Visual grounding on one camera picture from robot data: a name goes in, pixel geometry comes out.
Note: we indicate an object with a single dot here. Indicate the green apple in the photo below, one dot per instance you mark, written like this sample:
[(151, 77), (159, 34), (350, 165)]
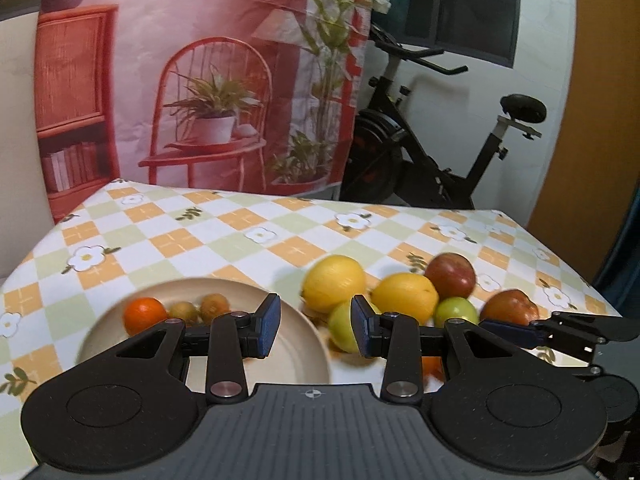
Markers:
[(457, 307), (342, 327)]

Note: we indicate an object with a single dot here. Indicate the red apple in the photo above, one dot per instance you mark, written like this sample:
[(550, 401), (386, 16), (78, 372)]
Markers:
[(510, 305), (450, 275)]

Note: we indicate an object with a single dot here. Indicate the pink printed backdrop cloth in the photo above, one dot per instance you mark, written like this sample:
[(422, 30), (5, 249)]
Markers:
[(200, 10)]

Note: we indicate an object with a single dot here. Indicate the checkered flower tablecloth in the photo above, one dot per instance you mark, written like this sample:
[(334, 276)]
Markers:
[(225, 240)]

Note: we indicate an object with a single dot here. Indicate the yellow lemon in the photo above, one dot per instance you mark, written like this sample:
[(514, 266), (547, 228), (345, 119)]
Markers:
[(405, 295), (335, 282)]

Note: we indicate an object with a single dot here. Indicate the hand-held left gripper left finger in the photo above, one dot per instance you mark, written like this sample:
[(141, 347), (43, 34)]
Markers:
[(267, 325)]

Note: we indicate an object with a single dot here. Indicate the brown wooden door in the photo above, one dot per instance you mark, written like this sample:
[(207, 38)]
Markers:
[(575, 110)]

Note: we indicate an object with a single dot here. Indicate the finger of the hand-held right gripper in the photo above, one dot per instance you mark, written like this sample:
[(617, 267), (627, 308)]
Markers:
[(507, 332)]

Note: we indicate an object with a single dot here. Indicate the beige round plate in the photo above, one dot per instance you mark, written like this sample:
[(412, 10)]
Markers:
[(292, 357)]

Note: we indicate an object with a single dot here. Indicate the small orange tangerine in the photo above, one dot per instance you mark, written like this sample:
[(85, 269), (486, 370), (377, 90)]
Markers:
[(432, 366), (145, 315)]

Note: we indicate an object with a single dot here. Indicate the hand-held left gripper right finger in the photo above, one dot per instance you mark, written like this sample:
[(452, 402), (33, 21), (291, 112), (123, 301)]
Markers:
[(364, 327)]

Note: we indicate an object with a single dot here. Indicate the black exercise bike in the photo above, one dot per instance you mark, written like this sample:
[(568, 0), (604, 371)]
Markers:
[(370, 160)]

